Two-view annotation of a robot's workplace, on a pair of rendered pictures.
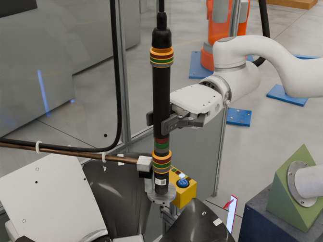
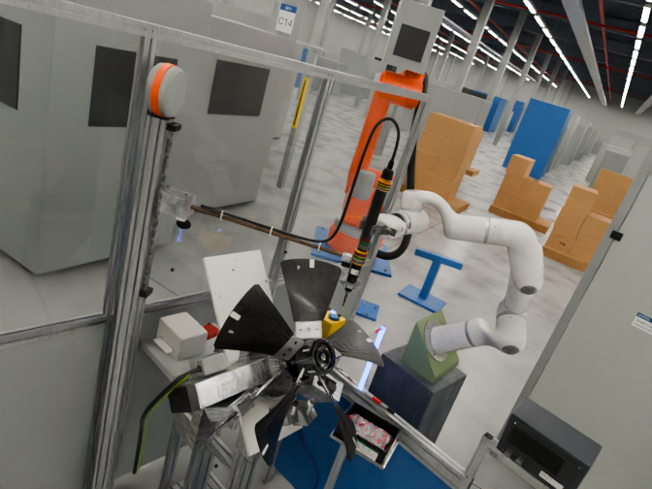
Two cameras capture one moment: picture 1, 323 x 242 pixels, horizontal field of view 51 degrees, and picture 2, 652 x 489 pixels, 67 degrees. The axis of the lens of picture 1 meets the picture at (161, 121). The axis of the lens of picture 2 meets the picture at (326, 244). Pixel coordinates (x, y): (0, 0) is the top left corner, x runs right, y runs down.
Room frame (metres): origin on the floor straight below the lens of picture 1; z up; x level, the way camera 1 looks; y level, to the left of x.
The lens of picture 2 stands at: (-0.87, 0.37, 2.13)
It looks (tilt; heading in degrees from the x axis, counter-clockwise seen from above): 21 degrees down; 350
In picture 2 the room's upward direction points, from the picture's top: 17 degrees clockwise
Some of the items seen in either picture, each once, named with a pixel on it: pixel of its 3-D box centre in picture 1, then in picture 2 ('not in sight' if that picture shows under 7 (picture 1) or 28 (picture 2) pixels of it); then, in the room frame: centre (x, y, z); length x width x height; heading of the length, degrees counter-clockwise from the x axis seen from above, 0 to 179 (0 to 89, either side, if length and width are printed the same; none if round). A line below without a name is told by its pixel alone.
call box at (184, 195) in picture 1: (174, 187); (323, 321); (1.04, -0.06, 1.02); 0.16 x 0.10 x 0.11; 44
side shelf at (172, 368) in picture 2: not in sight; (195, 349); (0.90, 0.46, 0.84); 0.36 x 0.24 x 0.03; 134
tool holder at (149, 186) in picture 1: (157, 178); (351, 270); (0.58, 0.01, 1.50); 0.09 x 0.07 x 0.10; 79
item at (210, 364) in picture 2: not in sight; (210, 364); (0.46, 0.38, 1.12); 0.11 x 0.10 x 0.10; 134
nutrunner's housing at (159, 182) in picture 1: (161, 123); (369, 228); (0.58, 0.00, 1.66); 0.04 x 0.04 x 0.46
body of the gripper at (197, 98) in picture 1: (195, 102); (388, 224); (0.66, -0.08, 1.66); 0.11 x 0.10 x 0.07; 134
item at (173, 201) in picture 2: not in sight; (177, 202); (0.70, 0.61, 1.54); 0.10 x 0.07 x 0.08; 79
